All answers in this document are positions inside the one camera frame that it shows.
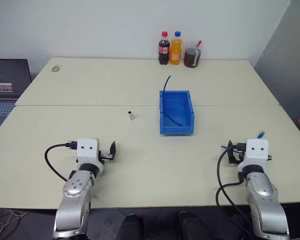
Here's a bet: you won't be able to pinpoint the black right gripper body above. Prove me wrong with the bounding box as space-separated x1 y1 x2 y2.
234 141 247 163

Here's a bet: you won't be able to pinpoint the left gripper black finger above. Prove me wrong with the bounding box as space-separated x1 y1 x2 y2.
109 140 117 162

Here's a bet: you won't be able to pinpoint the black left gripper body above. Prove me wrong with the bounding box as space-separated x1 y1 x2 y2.
98 149 115 162

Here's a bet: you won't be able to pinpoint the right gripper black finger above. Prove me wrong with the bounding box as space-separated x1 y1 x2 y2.
226 139 238 165

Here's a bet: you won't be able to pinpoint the blue plastic storage bin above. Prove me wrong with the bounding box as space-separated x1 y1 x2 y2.
158 89 195 137

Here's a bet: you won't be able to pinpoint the dark rounded shape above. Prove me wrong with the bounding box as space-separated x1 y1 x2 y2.
120 213 145 240
176 210 209 240

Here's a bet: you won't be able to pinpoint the grey partition panel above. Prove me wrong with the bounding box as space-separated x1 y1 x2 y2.
253 0 300 124

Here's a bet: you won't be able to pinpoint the cola bottle red cap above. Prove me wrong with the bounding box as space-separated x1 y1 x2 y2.
157 30 171 66

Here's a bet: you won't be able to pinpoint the orange soda bottle blue cap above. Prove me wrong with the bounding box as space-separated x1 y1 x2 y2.
169 30 184 67

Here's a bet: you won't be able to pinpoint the dark laptop computer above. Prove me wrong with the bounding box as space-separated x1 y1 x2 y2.
0 58 33 137

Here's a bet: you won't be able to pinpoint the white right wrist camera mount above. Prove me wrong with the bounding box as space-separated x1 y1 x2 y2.
244 138 270 169

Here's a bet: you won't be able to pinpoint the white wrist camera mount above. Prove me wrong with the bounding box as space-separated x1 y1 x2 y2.
244 138 270 169
75 137 101 173

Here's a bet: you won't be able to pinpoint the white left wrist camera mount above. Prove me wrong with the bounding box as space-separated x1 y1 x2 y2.
75 137 101 173

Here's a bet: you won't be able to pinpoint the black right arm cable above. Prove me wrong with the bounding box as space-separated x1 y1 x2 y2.
215 146 255 240

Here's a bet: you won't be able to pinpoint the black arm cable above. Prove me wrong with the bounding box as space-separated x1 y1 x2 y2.
215 146 255 240
44 140 78 183

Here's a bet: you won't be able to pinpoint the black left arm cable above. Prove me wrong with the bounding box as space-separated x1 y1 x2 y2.
44 140 78 183

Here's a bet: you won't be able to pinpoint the white floor cables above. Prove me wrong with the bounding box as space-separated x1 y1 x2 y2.
0 207 28 240

